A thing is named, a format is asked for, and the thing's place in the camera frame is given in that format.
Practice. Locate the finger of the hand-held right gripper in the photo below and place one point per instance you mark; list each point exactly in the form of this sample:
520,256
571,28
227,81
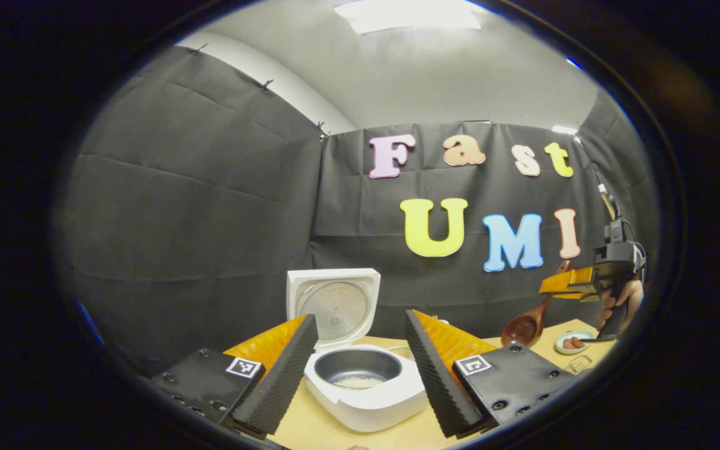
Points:
569,281

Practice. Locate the small ceiling light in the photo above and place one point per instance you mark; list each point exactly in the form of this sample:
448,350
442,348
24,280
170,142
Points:
565,130

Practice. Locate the light green plate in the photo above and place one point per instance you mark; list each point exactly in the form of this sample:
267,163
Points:
561,344

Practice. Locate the black backdrop cloth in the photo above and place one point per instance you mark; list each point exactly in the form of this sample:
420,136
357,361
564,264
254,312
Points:
210,219

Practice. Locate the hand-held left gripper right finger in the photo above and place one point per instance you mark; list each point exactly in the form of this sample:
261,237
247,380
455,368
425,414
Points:
438,381

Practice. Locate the brown wooden spoon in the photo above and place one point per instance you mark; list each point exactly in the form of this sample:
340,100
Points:
522,331

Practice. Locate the white rice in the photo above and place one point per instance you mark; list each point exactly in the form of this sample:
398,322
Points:
360,381

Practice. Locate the white rice cooker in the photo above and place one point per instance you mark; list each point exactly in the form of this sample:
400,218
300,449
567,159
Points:
366,406

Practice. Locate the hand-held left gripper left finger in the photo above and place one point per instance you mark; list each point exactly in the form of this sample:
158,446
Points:
282,375

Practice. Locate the large ceiling light panel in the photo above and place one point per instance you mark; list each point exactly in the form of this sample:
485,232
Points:
407,15

